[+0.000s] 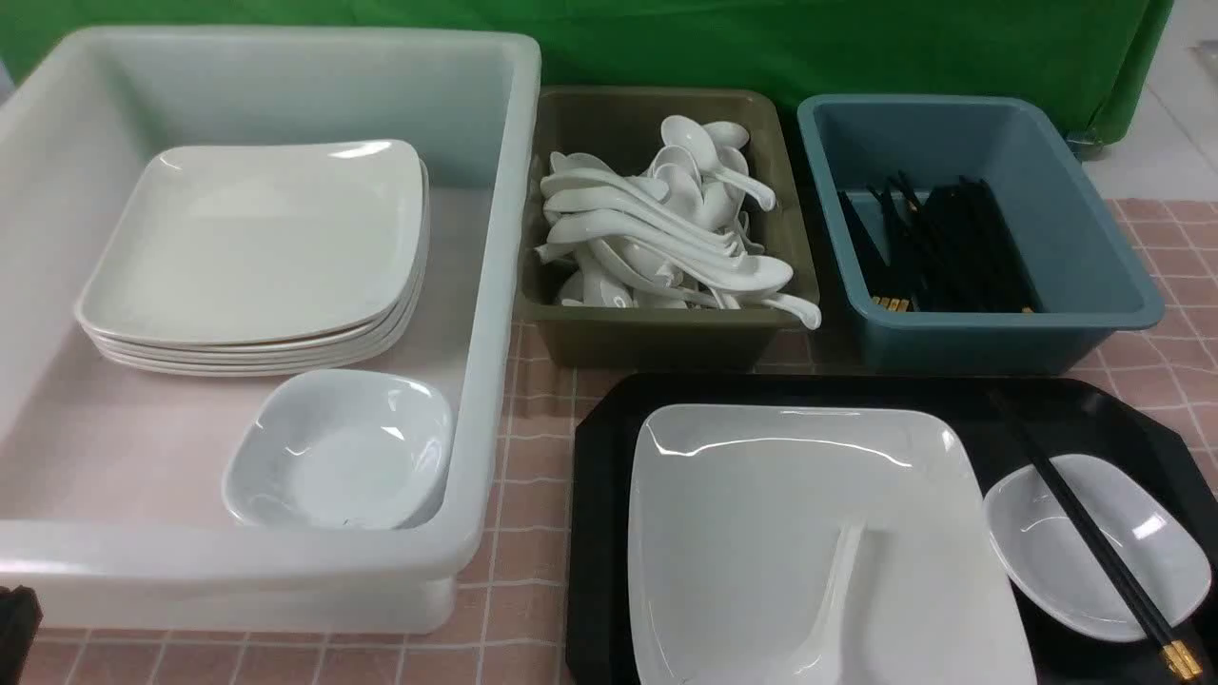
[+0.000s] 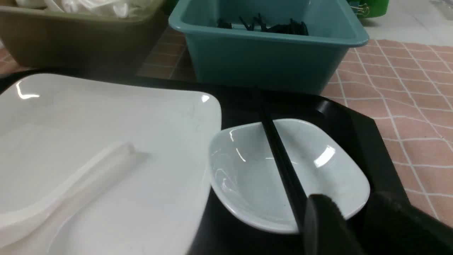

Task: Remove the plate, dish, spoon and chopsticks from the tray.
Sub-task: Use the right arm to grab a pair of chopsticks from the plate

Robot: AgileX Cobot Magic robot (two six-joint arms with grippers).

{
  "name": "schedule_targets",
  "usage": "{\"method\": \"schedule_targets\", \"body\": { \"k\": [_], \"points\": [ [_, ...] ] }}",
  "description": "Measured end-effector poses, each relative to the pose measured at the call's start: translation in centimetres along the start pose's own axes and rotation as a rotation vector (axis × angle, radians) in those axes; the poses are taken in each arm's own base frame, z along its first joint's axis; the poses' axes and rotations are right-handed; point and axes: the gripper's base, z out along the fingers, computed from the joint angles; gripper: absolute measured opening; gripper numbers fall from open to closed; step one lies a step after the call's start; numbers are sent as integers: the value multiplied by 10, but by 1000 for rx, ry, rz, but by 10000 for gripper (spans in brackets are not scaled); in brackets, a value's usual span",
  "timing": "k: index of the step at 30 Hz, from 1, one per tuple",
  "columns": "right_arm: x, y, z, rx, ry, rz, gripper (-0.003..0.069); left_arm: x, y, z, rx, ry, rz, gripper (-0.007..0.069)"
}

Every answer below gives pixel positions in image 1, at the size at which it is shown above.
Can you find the pile of white soup spoons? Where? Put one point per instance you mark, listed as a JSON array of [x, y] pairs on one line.
[[674, 236]]

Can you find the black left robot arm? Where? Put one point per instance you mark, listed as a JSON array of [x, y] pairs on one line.
[[21, 616]]

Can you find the black chopsticks pair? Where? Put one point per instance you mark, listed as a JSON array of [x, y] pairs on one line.
[[1176, 655]]

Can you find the white soup spoon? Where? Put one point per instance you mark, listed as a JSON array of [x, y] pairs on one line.
[[818, 659]]

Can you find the white small bowl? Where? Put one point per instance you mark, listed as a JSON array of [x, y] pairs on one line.
[[1048, 560]]

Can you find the olive green plastic bin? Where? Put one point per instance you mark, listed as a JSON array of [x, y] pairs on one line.
[[620, 125]]

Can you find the blue plastic bin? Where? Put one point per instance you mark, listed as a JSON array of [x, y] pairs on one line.
[[1089, 280]]

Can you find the stack of white square plates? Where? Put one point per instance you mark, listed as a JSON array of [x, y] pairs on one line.
[[233, 261]]

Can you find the bundle of black chopsticks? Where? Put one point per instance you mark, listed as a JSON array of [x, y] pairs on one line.
[[949, 251]]

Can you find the green backdrop cloth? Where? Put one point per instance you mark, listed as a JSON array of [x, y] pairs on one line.
[[1083, 62]]

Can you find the large white square plate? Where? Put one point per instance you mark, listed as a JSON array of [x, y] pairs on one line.
[[733, 518]]

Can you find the pink checkered tablecloth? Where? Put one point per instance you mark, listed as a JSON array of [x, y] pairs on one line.
[[507, 624]]

